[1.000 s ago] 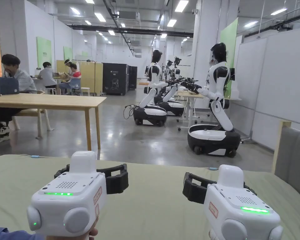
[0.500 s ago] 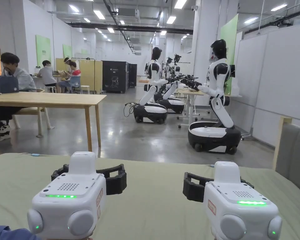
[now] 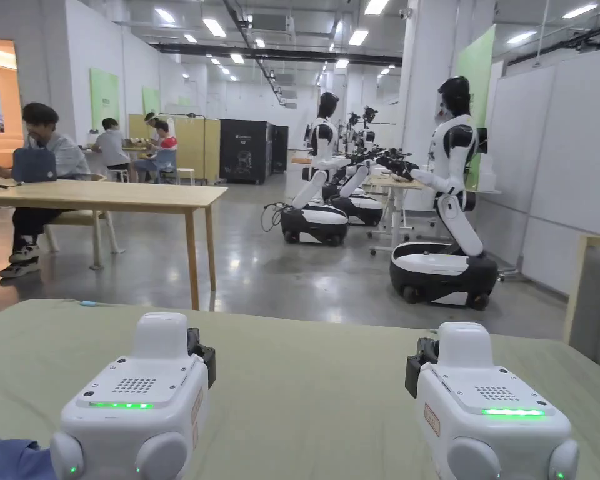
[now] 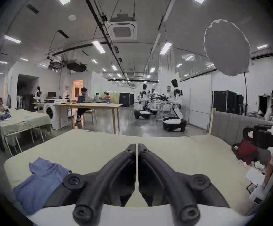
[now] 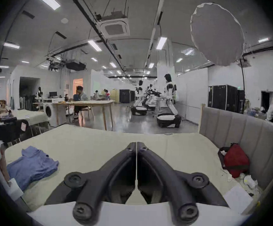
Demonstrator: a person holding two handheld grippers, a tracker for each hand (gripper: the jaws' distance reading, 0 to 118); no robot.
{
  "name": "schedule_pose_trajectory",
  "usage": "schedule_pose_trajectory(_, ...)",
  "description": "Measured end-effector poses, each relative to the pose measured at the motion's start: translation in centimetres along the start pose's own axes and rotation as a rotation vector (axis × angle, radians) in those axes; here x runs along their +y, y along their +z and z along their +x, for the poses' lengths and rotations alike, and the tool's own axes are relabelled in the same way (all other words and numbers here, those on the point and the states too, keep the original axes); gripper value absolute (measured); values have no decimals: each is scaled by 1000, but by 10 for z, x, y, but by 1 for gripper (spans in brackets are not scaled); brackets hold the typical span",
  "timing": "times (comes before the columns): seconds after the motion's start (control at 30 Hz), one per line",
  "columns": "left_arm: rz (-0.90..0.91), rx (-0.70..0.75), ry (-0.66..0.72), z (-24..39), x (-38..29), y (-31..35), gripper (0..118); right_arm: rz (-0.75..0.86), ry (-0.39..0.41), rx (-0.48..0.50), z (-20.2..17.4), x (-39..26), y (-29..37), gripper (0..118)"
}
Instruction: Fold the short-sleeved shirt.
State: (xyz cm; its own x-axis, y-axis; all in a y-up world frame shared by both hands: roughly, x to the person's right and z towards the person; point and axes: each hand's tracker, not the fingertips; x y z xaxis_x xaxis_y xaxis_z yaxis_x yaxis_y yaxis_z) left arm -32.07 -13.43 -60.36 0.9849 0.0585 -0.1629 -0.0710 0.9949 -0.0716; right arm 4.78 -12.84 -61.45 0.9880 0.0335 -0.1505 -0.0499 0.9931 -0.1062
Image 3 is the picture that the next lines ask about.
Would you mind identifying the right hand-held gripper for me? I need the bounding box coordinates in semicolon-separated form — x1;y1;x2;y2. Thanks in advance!
406;322;581;480

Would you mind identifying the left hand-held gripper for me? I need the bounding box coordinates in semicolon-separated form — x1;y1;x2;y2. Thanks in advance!
49;312;217;480

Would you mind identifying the dark blue garment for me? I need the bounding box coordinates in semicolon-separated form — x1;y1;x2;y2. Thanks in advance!
0;434;57;480

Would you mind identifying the grey padded headboard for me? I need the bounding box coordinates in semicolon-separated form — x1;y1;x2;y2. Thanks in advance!
562;234;600;372

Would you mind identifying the bed with pale green sheet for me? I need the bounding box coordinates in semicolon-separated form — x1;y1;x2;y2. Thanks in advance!
0;298;600;480

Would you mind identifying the pale wooden chair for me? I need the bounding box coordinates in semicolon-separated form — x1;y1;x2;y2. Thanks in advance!
44;172;119;271

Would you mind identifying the long wooden table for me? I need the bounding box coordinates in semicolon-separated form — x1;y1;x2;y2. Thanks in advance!
0;178;229;311

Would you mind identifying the white desk with wooden top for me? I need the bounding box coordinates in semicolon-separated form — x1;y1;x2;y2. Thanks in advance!
366;174;502;257

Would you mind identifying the white and black humanoid robot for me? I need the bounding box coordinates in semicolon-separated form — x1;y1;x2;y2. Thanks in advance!
279;92;352;248
329;105;387;228
374;76;500;307

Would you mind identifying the group of people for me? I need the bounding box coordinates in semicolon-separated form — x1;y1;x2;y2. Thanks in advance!
92;112;179;184

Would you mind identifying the black cabinet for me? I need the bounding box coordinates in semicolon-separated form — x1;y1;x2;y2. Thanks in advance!
218;118;290;186

